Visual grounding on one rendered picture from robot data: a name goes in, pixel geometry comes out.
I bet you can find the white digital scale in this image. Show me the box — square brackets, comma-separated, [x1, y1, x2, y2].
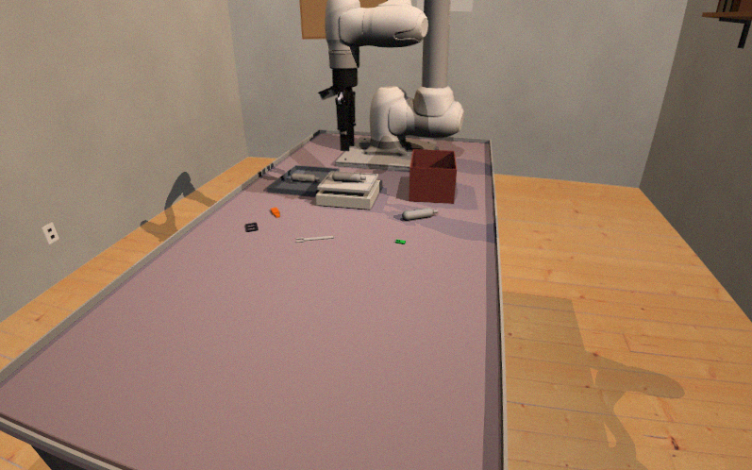
[316, 171, 382, 210]

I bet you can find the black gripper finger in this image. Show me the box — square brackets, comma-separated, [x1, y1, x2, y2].
[348, 92, 356, 146]
[335, 92, 351, 151]

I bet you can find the grey table edge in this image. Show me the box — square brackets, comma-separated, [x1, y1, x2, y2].
[0, 129, 508, 470]

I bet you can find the beige rounded cylinder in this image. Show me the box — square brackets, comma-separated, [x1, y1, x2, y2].
[291, 174, 320, 182]
[332, 173, 366, 182]

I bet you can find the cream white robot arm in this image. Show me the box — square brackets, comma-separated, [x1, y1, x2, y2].
[325, 0, 464, 157]

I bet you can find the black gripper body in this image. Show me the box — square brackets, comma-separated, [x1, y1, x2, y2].
[332, 69, 358, 105]

